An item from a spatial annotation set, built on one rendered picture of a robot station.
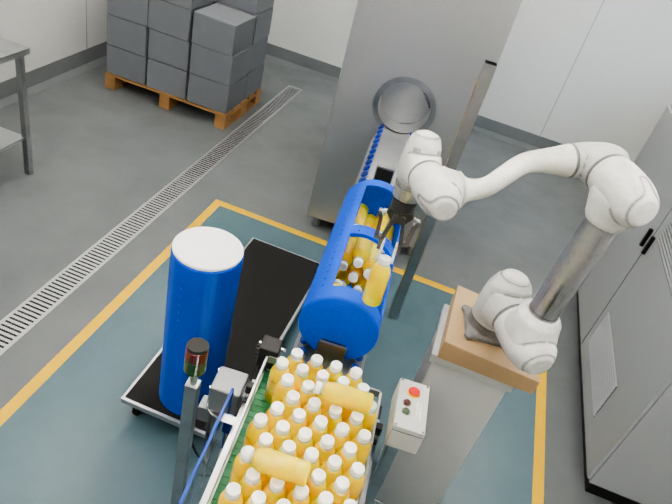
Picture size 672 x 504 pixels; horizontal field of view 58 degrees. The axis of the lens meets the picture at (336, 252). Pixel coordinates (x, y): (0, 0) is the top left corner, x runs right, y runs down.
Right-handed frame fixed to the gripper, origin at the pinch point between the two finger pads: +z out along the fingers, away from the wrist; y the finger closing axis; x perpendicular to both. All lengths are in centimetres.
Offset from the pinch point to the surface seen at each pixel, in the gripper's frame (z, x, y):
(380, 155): 53, -171, 14
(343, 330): 35.1, 2.8, 5.6
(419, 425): 35, 33, -25
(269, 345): 45, 11, 28
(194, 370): 26, 47, 42
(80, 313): 144, -64, 145
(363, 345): 39.0, 2.8, -2.6
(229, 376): 59, 18, 39
